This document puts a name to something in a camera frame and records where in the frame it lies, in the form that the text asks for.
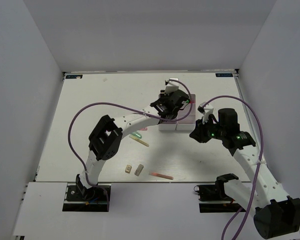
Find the grey eraser block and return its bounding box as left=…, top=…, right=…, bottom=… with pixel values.
left=134, top=164, right=144, bottom=176

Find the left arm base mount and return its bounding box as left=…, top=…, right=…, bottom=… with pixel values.
left=62, top=185, right=109, bottom=213

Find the yellow marker pen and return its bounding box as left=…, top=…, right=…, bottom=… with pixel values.
left=129, top=135, right=149, bottom=147

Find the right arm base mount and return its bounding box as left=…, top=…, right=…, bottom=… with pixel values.
left=193, top=184, right=241, bottom=213

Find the left blue table label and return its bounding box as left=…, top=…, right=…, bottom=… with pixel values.
left=65, top=74, right=83, bottom=79

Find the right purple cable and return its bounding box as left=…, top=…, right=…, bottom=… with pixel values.
left=198, top=96, right=265, bottom=240

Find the left white organizer bin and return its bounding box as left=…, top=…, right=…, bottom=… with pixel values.
left=158, top=93, right=178, bottom=132

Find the purple cable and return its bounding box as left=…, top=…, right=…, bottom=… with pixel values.
left=68, top=79, right=193, bottom=205
left=198, top=96, right=265, bottom=240

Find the right blue table label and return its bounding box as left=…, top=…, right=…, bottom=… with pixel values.
left=215, top=72, right=233, bottom=78

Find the white organizer bin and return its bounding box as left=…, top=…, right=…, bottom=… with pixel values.
left=158, top=93, right=178, bottom=132
left=176, top=94, right=196, bottom=132

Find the orange marker pen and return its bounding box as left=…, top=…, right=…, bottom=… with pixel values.
left=149, top=171, right=174, bottom=180

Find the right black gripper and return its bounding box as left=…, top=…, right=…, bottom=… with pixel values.
left=189, top=115, right=226, bottom=143

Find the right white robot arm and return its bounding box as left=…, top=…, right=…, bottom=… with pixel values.
left=190, top=107, right=300, bottom=239

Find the green translucent tube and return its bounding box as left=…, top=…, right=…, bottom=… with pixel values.
left=131, top=131, right=142, bottom=139

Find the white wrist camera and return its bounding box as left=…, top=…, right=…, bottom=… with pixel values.
left=164, top=78, right=179, bottom=95
left=197, top=102, right=214, bottom=124

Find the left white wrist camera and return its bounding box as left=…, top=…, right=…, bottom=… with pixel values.
left=164, top=78, right=179, bottom=95

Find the tan small eraser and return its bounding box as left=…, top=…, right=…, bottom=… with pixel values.
left=125, top=165, right=132, bottom=174

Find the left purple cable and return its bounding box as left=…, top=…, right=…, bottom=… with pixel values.
left=68, top=79, right=193, bottom=205

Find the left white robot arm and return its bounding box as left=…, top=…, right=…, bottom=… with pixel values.
left=76, top=89, right=191, bottom=200

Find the blue table label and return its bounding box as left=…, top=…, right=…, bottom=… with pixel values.
left=65, top=74, right=83, bottom=79
left=215, top=72, right=233, bottom=78

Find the right white organizer bin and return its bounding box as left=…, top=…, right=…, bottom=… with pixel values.
left=176, top=94, right=196, bottom=132

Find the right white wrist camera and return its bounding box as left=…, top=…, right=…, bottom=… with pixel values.
left=197, top=102, right=214, bottom=124

